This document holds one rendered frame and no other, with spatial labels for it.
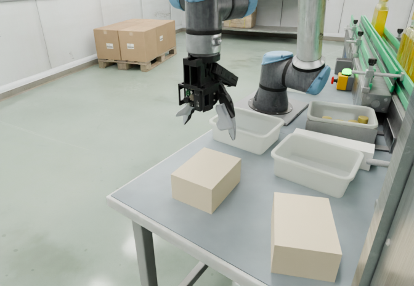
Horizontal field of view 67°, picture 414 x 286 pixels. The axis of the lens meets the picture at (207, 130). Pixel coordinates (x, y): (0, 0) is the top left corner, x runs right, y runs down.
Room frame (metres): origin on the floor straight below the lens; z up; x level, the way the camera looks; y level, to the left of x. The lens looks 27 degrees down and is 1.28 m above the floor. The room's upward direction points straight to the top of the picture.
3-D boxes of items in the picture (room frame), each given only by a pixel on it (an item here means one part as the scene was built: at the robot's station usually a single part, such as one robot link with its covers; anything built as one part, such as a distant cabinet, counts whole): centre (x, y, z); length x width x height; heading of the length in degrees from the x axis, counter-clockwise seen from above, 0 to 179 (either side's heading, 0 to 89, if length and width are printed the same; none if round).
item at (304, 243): (0.49, -0.20, 0.79); 0.16 x 0.12 x 0.07; 169
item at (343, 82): (1.51, -0.69, 0.79); 0.07 x 0.07 x 0.07; 70
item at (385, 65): (1.91, -0.98, 0.93); 1.75 x 0.01 x 0.08; 160
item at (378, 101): (1.07, -0.62, 0.85); 0.09 x 0.04 x 0.07; 70
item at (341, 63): (1.77, -0.78, 0.79); 0.08 x 0.08 x 0.08; 70
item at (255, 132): (0.97, -0.14, 0.78); 0.22 x 0.17 x 0.09; 54
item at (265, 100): (1.24, -0.27, 0.82); 0.15 x 0.15 x 0.10
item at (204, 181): (0.69, 0.00, 0.79); 0.16 x 0.12 x 0.07; 149
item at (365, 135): (1.00, -0.50, 0.79); 0.27 x 0.17 x 0.08; 70
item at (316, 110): (1.01, -0.47, 0.80); 0.22 x 0.17 x 0.09; 70
